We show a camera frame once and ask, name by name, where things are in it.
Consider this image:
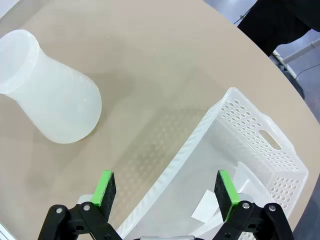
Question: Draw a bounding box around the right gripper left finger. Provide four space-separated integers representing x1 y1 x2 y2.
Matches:
37 169 123 240

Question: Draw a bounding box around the white perforated basket with label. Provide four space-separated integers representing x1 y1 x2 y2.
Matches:
116 86 309 240

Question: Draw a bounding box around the white paper label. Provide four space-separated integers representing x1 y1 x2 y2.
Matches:
191 189 220 223

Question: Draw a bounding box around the translucent white conical flask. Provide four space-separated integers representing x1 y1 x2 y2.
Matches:
0 29 103 145

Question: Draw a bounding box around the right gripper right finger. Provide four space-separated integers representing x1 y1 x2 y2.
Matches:
209 169 296 240

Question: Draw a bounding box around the person in black t-shirt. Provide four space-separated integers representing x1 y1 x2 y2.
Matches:
236 0 320 57

